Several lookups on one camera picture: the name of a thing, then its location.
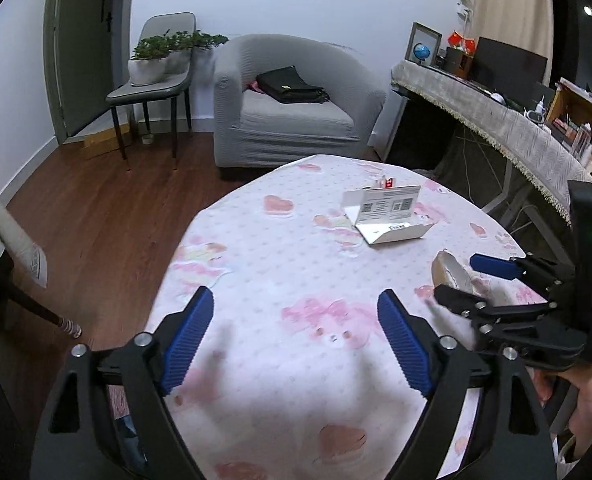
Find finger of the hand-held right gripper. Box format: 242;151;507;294
435;284;589;361
470;254;576;296

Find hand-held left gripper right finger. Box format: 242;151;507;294
377;289;559;480

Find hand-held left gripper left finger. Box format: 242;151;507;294
28;286;214;480

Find white open cardboard box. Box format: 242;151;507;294
341;184;435;246

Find round table, pink cloth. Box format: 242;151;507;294
143;155;551;480

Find side desk with fringed cloth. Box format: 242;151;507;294
391;59;592;226

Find dark wooden table leg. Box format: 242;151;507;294
3;280;64;328

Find wooden desktop shelf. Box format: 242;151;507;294
546;77;592;186

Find black computer monitor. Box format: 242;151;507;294
470;36;549;106

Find brown wooden box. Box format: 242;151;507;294
444;47;474;78

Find flat cardboard box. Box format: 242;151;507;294
81;130;123;161

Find small red flags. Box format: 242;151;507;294
448;30;476;53

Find grey armchair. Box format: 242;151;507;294
212;34;387;170

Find grey dining chair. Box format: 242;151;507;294
106;11;197;161

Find beige curtain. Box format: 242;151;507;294
468;0;551;86

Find black leather bag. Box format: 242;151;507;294
255;65;331;105

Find potted plant large white pot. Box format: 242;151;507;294
127;34;174;87

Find potted plant small white pot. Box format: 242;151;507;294
166;30;229;73

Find grey door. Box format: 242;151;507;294
43;0;138;142

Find picture frame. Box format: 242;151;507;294
406;22;443;65

